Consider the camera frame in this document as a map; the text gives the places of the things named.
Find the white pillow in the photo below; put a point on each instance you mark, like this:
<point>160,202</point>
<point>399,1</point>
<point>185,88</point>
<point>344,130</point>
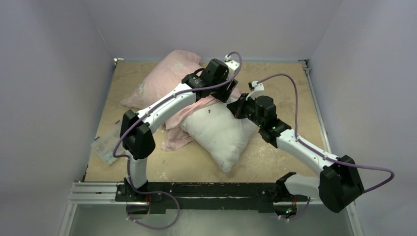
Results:
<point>220,133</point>

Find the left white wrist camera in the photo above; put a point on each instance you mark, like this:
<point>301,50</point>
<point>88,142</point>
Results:
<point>233,68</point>

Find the clear plastic bag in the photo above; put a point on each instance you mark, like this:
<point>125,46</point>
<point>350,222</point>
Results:
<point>104,145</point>

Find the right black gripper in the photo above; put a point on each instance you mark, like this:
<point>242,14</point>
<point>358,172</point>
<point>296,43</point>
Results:
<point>237,108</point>

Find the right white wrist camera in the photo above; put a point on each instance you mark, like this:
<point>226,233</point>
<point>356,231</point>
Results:
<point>256,89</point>

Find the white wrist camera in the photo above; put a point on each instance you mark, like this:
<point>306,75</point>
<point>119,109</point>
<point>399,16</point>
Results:
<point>256,89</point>
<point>233,68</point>

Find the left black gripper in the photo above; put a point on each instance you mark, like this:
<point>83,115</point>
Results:
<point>222,95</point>

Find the pink pillow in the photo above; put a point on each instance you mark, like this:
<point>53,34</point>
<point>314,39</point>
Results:
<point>160,82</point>

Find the black base bar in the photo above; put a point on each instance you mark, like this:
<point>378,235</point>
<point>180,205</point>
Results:
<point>158,197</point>

